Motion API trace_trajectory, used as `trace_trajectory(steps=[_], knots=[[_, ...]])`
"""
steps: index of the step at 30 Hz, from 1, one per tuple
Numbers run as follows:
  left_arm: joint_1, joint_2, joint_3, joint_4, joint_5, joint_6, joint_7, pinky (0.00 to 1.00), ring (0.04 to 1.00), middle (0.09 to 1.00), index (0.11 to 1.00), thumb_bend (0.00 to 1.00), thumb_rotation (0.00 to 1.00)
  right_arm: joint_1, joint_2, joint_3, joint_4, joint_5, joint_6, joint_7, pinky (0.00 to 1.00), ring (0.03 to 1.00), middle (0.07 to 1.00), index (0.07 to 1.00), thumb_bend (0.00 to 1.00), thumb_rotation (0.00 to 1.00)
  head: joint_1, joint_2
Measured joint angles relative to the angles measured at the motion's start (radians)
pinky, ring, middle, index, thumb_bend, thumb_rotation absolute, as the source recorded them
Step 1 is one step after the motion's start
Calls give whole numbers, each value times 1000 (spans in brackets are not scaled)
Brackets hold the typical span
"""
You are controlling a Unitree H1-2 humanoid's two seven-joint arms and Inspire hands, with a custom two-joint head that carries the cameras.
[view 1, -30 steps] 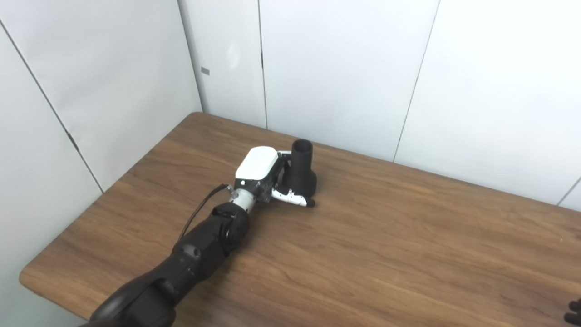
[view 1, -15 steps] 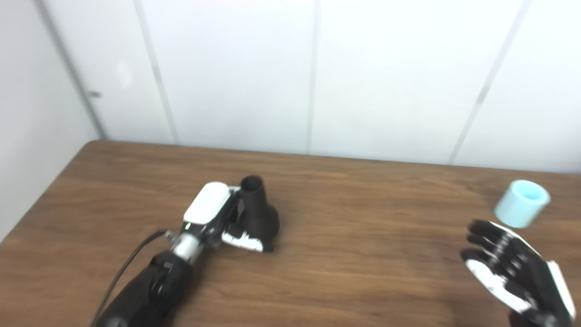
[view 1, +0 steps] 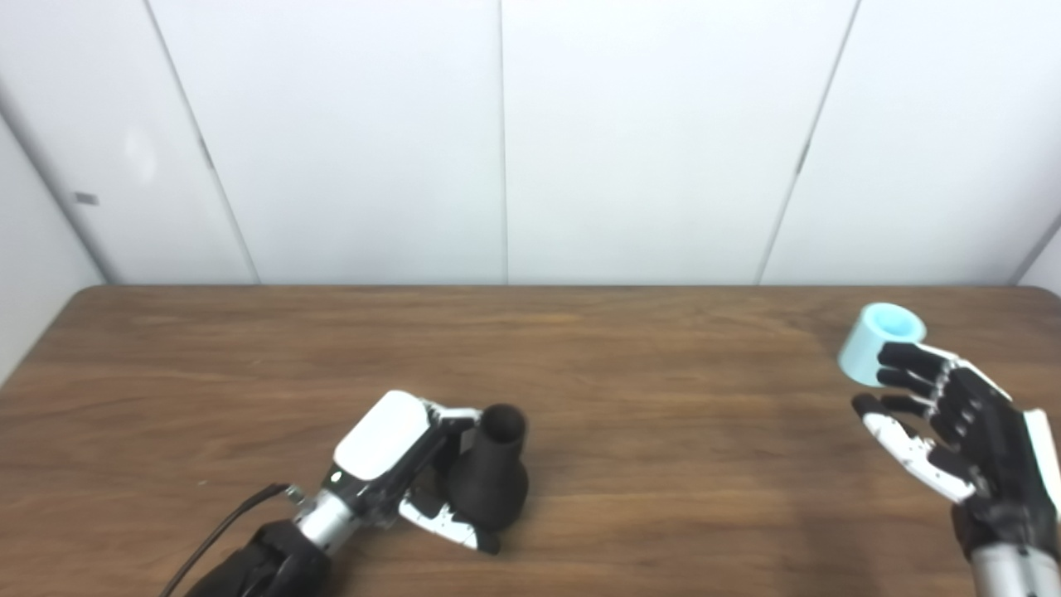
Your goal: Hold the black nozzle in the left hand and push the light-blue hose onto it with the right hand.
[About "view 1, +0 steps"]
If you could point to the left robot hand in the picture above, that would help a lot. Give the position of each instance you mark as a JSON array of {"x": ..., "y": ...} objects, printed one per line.
[{"x": 381, "y": 435}]

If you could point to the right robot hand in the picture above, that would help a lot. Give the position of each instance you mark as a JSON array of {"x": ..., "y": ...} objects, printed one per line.
[{"x": 986, "y": 448}]

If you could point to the light blue cylinder cup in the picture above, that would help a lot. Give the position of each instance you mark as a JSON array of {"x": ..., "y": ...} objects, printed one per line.
[{"x": 866, "y": 348}]

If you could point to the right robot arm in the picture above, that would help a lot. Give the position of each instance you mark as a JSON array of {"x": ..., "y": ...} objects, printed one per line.
[{"x": 1019, "y": 572}]

